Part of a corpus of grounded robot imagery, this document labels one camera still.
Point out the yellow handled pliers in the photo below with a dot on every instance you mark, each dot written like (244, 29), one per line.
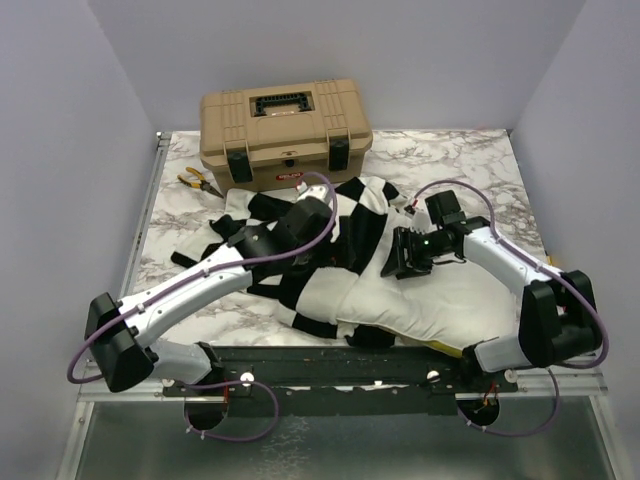
(199, 182)

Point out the aluminium rail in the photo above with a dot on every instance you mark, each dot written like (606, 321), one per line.
(535, 383)
(134, 257)

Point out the aluminium left side rail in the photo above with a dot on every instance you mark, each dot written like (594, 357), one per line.
(134, 257)

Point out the tan plastic toolbox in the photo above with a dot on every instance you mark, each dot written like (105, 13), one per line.
(266, 138)

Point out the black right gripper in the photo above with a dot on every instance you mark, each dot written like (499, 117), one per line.
(396, 263)

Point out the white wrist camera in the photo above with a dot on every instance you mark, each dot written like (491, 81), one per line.
(420, 220)
(320, 192)

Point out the white pillow yellow edge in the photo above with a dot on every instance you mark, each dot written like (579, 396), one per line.
(455, 306)

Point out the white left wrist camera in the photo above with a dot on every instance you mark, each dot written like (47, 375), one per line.
(320, 192)

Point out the aluminium front rail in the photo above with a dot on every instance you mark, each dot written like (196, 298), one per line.
(535, 383)

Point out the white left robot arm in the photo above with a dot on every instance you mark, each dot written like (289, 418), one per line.
(124, 335)

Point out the black white checkered pillowcase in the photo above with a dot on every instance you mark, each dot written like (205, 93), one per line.
(339, 292)

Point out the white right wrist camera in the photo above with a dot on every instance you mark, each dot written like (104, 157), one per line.
(420, 220)

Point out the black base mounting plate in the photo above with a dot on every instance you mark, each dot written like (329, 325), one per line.
(254, 382)

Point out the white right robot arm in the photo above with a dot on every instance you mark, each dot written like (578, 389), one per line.
(557, 315)

